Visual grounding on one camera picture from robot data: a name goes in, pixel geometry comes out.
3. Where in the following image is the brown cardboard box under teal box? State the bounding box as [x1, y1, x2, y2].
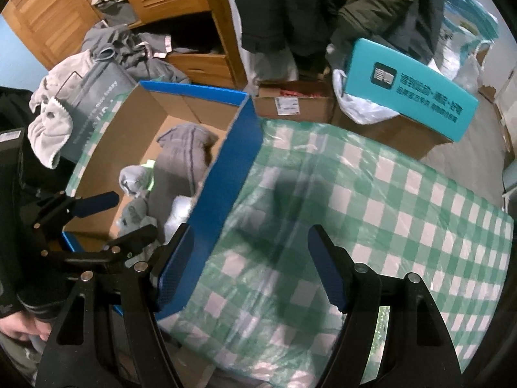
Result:
[331, 109, 450, 160]

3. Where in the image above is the light grey fleece towel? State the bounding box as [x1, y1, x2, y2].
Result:
[27, 50, 94, 169]

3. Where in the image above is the grey hoodie pile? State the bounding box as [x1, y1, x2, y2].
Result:
[81, 25, 191, 84]

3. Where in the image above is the teal shoe box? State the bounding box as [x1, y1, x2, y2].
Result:
[344, 38, 479, 142]

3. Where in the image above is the wooden wardrobe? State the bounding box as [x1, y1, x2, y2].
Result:
[1, 0, 247, 89]

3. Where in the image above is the white plastic bundle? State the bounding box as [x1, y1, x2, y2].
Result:
[116, 163, 192, 244]

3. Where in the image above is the blue-edged cardboard box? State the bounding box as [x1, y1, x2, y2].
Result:
[63, 81, 263, 320]

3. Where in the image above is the green checkered tablecloth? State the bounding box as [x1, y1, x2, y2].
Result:
[68, 86, 513, 387]

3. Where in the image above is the grey knit garment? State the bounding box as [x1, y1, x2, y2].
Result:
[149, 123, 218, 223]

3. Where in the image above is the white plastic bag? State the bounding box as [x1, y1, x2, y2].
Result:
[332, 68, 400, 125]

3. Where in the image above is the small labelled cardboard box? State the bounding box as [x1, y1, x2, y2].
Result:
[253, 81, 336, 124]

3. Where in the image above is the person's hand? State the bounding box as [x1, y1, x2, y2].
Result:
[0, 311, 52, 341]

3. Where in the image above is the grey printed tote bag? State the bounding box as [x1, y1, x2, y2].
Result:
[56, 59, 136, 163]

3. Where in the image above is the dark hanging jacket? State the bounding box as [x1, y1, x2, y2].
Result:
[235, 0, 444, 70]

